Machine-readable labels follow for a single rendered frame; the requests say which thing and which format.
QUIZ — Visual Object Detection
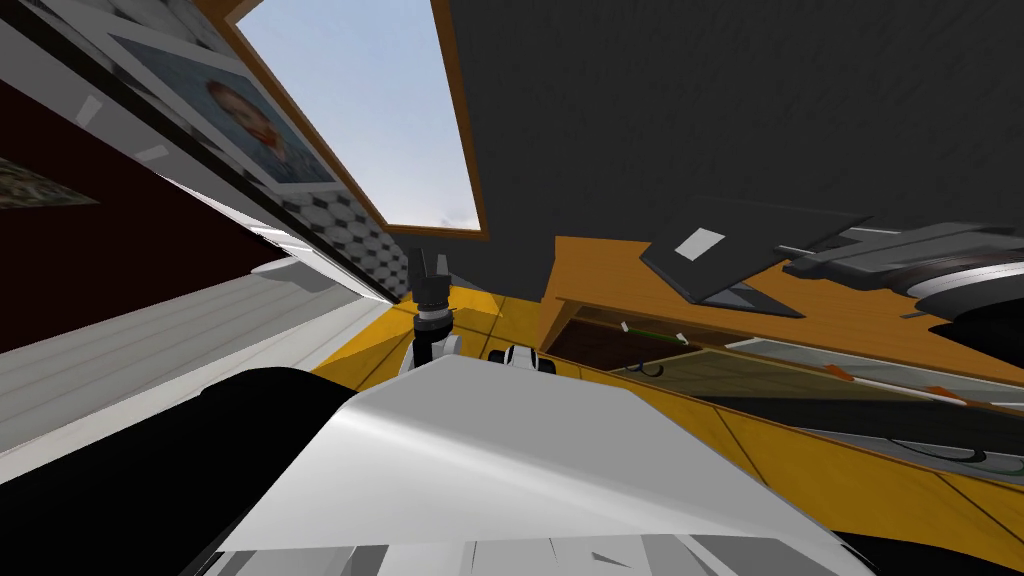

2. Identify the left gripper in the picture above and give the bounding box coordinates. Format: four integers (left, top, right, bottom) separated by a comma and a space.
407, 247, 454, 311

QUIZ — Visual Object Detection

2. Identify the wooden framed window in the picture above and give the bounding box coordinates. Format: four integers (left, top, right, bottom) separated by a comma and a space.
190, 0, 492, 243

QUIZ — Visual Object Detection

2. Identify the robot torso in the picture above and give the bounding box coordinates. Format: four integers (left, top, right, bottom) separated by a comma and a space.
182, 343, 877, 576

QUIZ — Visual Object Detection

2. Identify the small dark picture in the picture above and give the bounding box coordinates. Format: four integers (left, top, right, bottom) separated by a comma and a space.
0, 155, 102, 213

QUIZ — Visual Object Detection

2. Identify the portrait picture white frame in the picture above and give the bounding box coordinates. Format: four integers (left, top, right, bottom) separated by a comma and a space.
102, 30, 341, 196

